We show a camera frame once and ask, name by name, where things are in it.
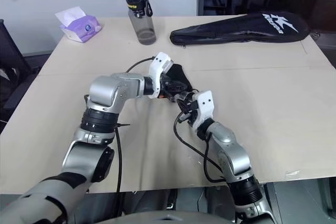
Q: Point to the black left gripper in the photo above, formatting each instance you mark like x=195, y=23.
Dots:
x=165, y=85

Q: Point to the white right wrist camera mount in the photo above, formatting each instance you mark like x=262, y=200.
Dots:
x=206, y=106

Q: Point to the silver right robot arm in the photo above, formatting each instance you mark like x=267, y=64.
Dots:
x=232, y=153

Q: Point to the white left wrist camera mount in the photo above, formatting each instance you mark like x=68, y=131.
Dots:
x=157, y=70

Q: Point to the dark rounded robot torso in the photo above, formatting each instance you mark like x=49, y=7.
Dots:
x=173, y=217

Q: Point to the black mesh office chair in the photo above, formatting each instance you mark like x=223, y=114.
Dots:
x=13, y=77

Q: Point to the black racket bag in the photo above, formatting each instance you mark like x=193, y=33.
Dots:
x=241, y=28

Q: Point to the purple tissue pack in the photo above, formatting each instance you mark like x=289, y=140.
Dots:
x=81, y=26

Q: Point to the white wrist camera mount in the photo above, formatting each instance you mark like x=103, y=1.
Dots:
x=157, y=70
x=206, y=106

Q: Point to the grey bottle with black cap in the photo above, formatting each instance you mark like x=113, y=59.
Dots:
x=141, y=22

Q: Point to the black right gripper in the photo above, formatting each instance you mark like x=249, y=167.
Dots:
x=191, y=111

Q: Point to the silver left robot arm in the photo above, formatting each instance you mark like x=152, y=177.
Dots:
x=105, y=91

